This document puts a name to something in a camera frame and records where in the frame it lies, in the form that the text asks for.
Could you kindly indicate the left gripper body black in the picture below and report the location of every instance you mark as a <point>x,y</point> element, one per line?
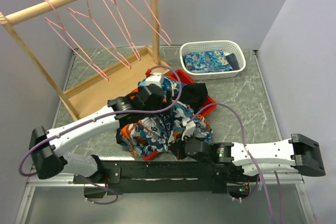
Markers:
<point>161,105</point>

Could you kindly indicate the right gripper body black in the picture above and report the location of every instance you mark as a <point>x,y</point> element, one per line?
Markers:
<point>181,153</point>

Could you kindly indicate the orange blue patterned shorts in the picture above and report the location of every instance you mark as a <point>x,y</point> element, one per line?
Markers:
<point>164,133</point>

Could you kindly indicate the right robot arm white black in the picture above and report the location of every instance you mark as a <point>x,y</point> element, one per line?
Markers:
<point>298,154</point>

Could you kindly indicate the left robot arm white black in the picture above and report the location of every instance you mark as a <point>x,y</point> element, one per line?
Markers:
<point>51,149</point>

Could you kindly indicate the blue floral shorts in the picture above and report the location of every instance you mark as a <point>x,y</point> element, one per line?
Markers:
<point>170,88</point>

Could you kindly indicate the red plastic tray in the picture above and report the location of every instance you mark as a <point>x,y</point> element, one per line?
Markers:
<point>206,108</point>

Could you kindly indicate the black garment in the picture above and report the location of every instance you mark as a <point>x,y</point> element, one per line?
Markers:
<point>194,95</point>

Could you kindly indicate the wooden clothes rack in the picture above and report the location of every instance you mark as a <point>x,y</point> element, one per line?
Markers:
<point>113,81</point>

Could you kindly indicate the blue floral cloth in basket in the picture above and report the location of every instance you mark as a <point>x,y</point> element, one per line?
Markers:
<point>206,61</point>

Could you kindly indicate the dark denim cloth in basket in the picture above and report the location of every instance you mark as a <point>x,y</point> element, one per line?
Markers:
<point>232,60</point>

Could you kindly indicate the white plastic basket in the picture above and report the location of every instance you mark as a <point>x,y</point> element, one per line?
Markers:
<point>224,45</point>

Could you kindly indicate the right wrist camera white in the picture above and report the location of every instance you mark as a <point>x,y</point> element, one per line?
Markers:
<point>188,128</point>

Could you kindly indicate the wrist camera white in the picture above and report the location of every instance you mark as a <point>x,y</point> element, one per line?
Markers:
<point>155,78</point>
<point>188,128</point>

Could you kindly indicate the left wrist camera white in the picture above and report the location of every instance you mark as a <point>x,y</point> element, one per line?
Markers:
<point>155,78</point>

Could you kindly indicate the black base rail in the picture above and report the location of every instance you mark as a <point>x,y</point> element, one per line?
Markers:
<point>123,177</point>

